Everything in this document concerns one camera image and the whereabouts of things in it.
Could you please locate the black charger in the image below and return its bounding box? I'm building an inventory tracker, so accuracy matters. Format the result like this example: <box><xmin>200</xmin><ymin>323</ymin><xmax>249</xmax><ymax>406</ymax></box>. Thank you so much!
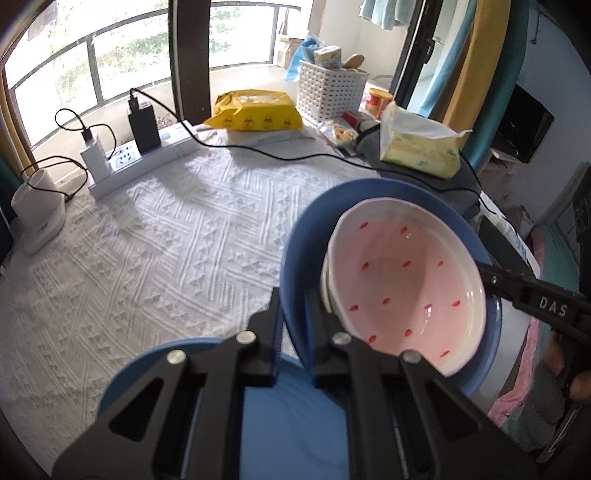
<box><xmin>128</xmin><ymin>90</ymin><xmax>161</xmax><ymax>154</ymax></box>

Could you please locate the blue plastic packet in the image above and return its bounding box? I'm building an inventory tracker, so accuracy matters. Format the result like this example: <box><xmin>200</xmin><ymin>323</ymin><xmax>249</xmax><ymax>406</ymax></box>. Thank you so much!
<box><xmin>285</xmin><ymin>38</ymin><xmax>324</xmax><ymax>84</ymax></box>

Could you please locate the white desk lamp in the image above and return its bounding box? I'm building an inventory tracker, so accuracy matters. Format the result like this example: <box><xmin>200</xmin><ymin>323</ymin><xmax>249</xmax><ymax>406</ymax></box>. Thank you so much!
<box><xmin>11</xmin><ymin>168</ymin><xmax>66</xmax><ymax>256</ymax></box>

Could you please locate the black balcony railing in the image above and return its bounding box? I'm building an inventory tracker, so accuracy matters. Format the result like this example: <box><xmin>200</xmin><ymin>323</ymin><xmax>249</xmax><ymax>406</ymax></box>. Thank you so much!
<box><xmin>4</xmin><ymin>4</ymin><xmax>305</xmax><ymax>148</ymax></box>

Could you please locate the clear snack packet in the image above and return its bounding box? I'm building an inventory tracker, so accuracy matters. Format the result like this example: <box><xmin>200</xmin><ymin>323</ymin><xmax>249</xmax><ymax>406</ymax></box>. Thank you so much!
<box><xmin>320</xmin><ymin>121</ymin><xmax>360</xmax><ymax>149</ymax></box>

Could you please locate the blue bowl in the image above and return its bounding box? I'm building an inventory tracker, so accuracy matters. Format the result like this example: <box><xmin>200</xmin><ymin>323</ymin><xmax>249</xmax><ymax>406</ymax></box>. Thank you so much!
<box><xmin>281</xmin><ymin>179</ymin><xmax>503</xmax><ymax>398</ymax></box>

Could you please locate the red and yellow can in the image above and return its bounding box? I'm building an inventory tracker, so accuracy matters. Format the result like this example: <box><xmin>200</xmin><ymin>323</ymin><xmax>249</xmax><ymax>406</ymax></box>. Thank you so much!
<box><xmin>367</xmin><ymin>88</ymin><xmax>394</xmax><ymax>118</ymax></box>

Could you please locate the white power strip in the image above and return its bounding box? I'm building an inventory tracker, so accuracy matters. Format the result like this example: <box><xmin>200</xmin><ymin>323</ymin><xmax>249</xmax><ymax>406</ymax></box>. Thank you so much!
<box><xmin>88</xmin><ymin>120</ymin><xmax>200</xmax><ymax>200</ymax></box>

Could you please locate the black monitor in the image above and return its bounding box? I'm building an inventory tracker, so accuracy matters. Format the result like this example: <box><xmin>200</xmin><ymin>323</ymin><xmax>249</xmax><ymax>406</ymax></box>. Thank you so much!
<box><xmin>490</xmin><ymin>83</ymin><xmax>555</xmax><ymax>164</ymax></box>

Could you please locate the pale yellow carton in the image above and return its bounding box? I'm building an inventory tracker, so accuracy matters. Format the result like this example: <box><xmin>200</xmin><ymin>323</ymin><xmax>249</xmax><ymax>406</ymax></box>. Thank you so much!
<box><xmin>314</xmin><ymin>45</ymin><xmax>342</xmax><ymax>70</ymax></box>

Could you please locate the white textured tablecloth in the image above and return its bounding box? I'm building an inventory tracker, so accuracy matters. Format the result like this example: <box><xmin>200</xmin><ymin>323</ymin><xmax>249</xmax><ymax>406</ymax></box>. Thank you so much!
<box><xmin>0</xmin><ymin>124</ymin><xmax>541</xmax><ymax>480</ymax></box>

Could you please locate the teal curtain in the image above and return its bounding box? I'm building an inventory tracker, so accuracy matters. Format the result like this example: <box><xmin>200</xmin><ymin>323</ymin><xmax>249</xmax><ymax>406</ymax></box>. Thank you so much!
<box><xmin>462</xmin><ymin>0</ymin><xmax>529</xmax><ymax>171</ymax></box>

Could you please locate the black flat box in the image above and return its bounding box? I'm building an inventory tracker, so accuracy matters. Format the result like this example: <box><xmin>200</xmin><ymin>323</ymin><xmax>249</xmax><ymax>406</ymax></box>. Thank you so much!
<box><xmin>478</xmin><ymin>215</ymin><xmax>541</xmax><ymax>278</ymax></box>

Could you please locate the pink bowl with red dots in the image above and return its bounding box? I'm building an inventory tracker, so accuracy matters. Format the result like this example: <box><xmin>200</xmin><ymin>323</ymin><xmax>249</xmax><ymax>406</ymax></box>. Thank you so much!
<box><xmin>323</xmin><ymin>198</ymin><xmax>488</xmax><ymax>377</ymax></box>

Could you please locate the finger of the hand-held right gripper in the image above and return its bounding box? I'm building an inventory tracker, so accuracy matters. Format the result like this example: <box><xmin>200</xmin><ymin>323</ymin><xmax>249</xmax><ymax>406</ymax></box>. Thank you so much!
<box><xmin>478</xmin><ymin>261</ymin><xmax>591</xmax><ymax>342</ymax></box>

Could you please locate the white perforated basket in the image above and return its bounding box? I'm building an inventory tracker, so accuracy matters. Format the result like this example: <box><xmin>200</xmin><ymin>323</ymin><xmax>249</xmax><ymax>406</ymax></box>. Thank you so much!
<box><xmin>295</xmin><ymin>59</ymin><xmax>370</xmax><ymax>125</ymax></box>

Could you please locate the cardboard box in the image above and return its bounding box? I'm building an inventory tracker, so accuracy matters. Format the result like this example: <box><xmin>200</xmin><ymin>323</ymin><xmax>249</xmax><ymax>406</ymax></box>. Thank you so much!
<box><xmin>277</xmin><ymin>37</ymin><xmax>301</xmax><ymax>70</ymax></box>

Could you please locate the yellow wipes packet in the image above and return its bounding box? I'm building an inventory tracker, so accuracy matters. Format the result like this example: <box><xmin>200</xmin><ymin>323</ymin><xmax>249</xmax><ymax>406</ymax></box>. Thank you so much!
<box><xmin>203</xmin><ymin>89</ymin><xmax>303</xmax><ymax>132</ymax></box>

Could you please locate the light blue hanging towel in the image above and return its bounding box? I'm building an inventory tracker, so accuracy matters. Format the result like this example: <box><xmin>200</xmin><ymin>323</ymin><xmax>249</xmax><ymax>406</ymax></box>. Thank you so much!
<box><xmin>360</xmin><ymin>0</ymin><xmax>419</xmax><ymax>31</ymax></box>

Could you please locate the black tablet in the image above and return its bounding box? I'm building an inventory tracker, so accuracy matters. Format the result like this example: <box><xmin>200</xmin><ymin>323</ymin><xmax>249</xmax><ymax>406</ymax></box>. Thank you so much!
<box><xmin>0</xmin><ymin>215</ymin><xmax>14</xmax><ymax>273</ymax></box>

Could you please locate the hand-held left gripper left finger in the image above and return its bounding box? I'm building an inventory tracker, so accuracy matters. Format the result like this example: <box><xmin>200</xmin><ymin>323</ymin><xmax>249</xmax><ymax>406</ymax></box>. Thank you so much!
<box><xmin>53</xmin><ymin>287</ymin><xmax>282</xmax><ymax>480</ymax></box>

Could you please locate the yellow curtain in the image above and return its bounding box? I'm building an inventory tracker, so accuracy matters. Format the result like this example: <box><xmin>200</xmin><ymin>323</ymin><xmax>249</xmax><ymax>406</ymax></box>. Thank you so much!
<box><xmin>0</xmin><ymin>69</ymin><xmax>33</xmax><ymax>162</ymax></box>
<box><xmin>441</xmin><ymin>0</ymin><xmax>506</xmax><ymax>139</ymax></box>

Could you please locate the black cable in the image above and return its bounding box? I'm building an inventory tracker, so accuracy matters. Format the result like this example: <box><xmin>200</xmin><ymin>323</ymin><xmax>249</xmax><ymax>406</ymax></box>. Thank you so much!
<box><xmin>54</xmin><ymin>108</ymin><xmax>116</xmax><ymax>148</ymax></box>
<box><xmin>19</xmin><ymin>157</ymin><xmax>90</xmax><ymax>204</ymax></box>
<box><xmin>131</xmin><ymin>88</ymin><xmax>483</xmax><ymax>195</ymax></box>

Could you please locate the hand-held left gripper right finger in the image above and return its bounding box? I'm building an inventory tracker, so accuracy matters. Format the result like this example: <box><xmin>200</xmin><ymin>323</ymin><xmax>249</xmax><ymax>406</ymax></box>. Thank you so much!
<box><xmin>305</xmin><ymin>291</ymin><xmax>539</xmax><ymax>480</ymax></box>

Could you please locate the dark window frame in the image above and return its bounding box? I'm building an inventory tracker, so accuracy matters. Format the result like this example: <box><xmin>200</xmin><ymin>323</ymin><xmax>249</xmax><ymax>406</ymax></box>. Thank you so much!
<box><xmin>168</xmin><ymin>0</ymin><xmax>213</xmax><ymax>125</ymax></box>

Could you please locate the blue plate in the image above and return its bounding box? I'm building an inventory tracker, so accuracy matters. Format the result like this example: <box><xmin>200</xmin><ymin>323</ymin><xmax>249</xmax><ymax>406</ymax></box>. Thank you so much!
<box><xmin>96</xmin><ymin>338</ymin><xmax>352</xmax><ymax>480</ymax></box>

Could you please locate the yellow-green tissue pack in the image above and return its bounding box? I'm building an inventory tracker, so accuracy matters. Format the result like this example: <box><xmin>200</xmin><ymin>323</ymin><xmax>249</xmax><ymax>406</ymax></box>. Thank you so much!
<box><xmin>379</xmin><ymin>102</ymin><xmax>474</xmax><ymax>178</ymax></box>

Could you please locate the person's right hand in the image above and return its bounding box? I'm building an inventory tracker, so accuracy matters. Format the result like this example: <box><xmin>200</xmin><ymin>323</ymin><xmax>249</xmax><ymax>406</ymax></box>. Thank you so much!
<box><xmin>544</xmin><ymin>331</ymin><xmax>591</xmax><ymax>402</ymax></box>

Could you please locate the white charger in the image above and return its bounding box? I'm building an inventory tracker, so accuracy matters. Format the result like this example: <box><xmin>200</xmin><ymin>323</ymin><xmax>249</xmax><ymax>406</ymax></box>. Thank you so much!
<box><xmin>79</xmin><ymin>129</ymin><xmax>113</xmax><ymax>182</ymax></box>

